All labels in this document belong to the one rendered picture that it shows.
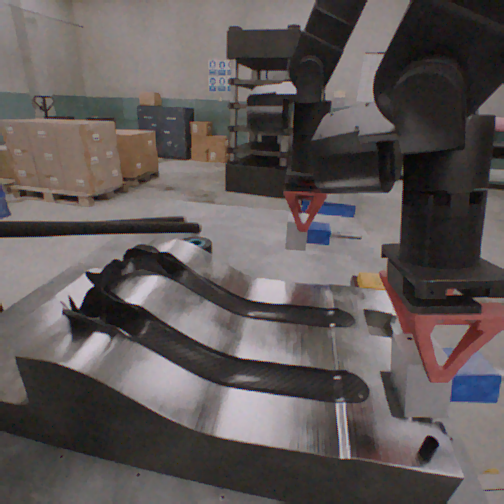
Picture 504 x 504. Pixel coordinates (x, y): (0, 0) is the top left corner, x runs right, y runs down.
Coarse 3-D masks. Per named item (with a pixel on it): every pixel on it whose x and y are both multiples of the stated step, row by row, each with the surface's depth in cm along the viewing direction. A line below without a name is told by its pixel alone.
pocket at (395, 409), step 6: (384, 372) 30; (384, 378) 30; (384, 384) 31; (390, 384) 31; (384, 390) 31; (390, 390) 31; (390, 396) 30; (396, 396) 30; (390, 402) 30; (396, 402) 30; (390, 408) 29; (396, 408) 29; (396, 414) 29; (402, 414) 29; (414, 420) 28; (420, 420) 28; (426, 420) 27; (432, 420) 27
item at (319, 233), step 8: (288, 216) 52; (304, 216) 53; (288, 224) 50; (312, 224) 53; (320, 224) 53; (328, 224) 53; (288, 232) 51; (296, 232) 51; (304, 232) 50; (312, 232) 51; (320, 232) 50; (328, 232) 50; (336, 232) 52; (344, 232) 51; (352, 232) 51; (288, 240) 52; (296, 240) 51; (304, 240) 51; (312, 240) 51; (320, 240) 51; (328, 240) 51; (288, 248) 52; (296, 248) 52; (304, 248) 52
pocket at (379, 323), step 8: (368, 312) 40; (376, 312) 40; (384, 312) 39; (368, 320) 40; (376, 320) 40; (384, 320) 40; (392, 320) 39; (368, 328) 40; (376, 328) 40; (384, 328) 40; (392, 328) 39; (384, 336) 39
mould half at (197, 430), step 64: (192, 256) 44; (64, 320) 29; (192, 320) 34; (256, 320) 38; (0, 384) 30; (64, 384) 25; (128, 384) 24; (192, 384) 27; (64, 448) 30; (128, 448) 27; (192, 448) 25; (256, 448) 24; (320, 448) 23; (384, 448) 23; (448, 448) 23
